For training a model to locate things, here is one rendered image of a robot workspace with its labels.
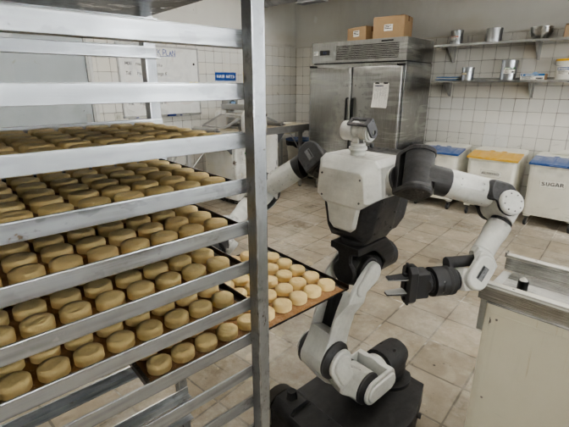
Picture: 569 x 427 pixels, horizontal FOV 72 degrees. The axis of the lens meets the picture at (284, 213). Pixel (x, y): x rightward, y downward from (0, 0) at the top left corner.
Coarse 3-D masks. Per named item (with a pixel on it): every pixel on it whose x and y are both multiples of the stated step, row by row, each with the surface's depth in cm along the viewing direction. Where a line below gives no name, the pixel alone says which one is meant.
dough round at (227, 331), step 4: (220, 324) 93; (224, 324) 93; (228, 324) 93; (232, 324) 93; (220, 328) 91; (224, 328) 92; (228, 328) 92; (232, 328) 92; (236, 328) 92; (220, 332) 90; (224, 332) 90; (228, 332) 90; (232, 332) 90; (236, 332) 91; (220, 336) 90; (224, 336) 89; (228, 336) 89; (232, 336) 90; (236, 336) 91; (220, 340) 90; (224, 340) 90; (228, 340) 90; (232, 340) 90
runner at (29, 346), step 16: (224, 272) 80; (240, 272) 83; (176, 288) 73; (192, 288) 76; (208, 288) 78; (128, 304) 67; (144, 304) 69; (160, 304) 72; (80, 320) 63; (96, 320) 64; (112, 320) 66; (32, 336) 58; (48, 336) 60; (64, 336) 61; (80, 336) 63; (0, 352) 56; (16, 352) 57; (32, 352) 59
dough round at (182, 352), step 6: (180, 342) 86; (186, 342) 86; (174, 348) 84; (180, 348) 84; (186, 348) 84; (192, 348) 84; (174, 354) 83; (180, 354) 83; (186, 354) 83; (192, 354) 84; (174, 360) 83; (180, 360) 82; (186, 360) 83
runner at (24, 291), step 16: (240, 224) 80; (176, 240) 71; (192, 240) 73; (208, 240) 75; (224, 240) 78; (128, 256) 65; (144, 256) 67; (160, 256) 69; (64, 272) 59; (80, 272) 61; (96, 272) 62; (112, 272) 64; (0, 288) 54; (16, 288) 55; (32, 288) 57; (48, 288) 58; (64, 288) 60; (0, 304) 55
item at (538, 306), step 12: (492, 288) 127; (504, 288) 124; (516, 288) 124; (492, 300) 127; (504, 300) 125; (516, 300) 122; (528, 300) 120; (540, 300) 117; (552, 300) 117; (528, 312) 121; (540, 312) 118; (552, 312) 116; (564, 312) 114; (564, 324) 115
